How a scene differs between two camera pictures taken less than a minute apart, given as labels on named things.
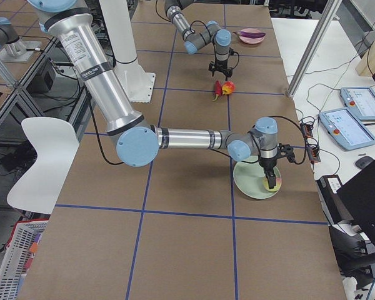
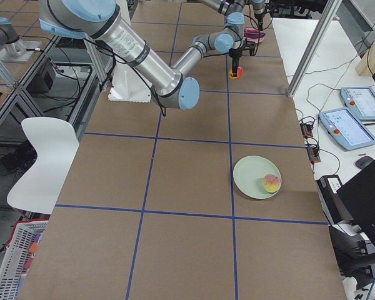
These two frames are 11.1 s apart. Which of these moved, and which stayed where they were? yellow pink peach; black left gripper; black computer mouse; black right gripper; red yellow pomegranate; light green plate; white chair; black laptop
Moved: red yellow pomegranate; black left gripper; black right gripper
Stayed: white chair; black computer mouse; black laptop; yellow pink peach; light green plate
